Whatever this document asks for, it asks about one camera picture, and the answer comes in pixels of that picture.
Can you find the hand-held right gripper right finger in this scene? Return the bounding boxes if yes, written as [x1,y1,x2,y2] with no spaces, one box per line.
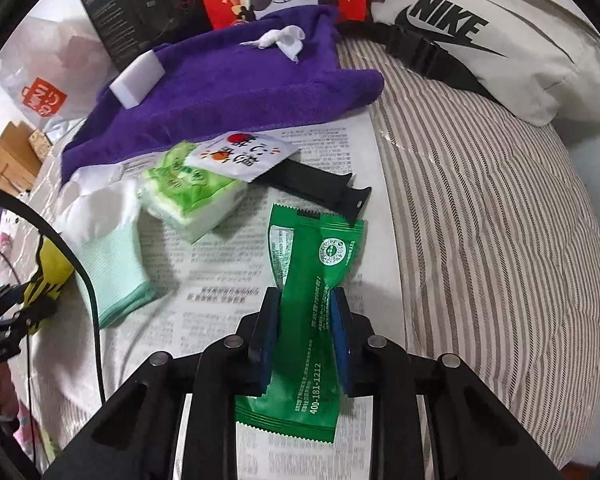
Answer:
[330,287,563,480]

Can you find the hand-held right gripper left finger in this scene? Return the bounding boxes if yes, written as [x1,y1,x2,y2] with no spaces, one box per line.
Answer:
[45,287,281,480]

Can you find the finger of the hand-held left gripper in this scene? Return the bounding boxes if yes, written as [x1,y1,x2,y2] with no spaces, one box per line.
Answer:
[17,300,58,333]

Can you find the yellow and black glove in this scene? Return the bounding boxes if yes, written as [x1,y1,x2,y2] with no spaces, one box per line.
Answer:
[22,237,76,311]

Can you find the green foil packet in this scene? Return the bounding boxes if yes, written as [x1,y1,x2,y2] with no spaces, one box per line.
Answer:
[234,202,368,445]

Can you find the white and mint glove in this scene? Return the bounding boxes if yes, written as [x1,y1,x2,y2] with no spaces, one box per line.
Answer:
[55,179,160,328]

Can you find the black watch strap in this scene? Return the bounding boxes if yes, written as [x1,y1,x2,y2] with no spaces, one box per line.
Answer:
[257,160,372,227]

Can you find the green tissue pack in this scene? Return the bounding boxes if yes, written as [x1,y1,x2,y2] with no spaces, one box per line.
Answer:
[137,141,248,245]

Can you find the white sachet with red print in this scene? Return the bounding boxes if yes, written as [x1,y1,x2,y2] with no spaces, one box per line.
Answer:
[186,131,290,184]

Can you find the newspaper sheet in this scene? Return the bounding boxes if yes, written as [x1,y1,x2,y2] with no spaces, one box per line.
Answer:
[100,110,406,480]

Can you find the wooden cabinet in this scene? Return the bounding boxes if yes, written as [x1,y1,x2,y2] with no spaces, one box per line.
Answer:
[0,120,56,196]

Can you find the purple towel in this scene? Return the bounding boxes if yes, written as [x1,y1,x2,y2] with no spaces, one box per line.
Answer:
[60,4,385,183]

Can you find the white plastic shopping bag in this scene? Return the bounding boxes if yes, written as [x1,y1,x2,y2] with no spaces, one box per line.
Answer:
[0,15,116,146]

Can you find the white sponge block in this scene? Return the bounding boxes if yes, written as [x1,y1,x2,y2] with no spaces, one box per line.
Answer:
[109,49,167,110]

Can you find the white knotted tissue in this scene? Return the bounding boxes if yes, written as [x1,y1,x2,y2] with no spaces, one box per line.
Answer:
[241,25,307,64]

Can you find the black product box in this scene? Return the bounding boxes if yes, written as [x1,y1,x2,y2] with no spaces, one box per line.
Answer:
[79,0,213,71]

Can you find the white waist bag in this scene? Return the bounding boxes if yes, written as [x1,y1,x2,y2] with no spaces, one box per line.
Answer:
[367,0,600,127]

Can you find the black cable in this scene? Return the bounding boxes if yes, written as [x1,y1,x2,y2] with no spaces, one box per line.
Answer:
[0,182,107,403]

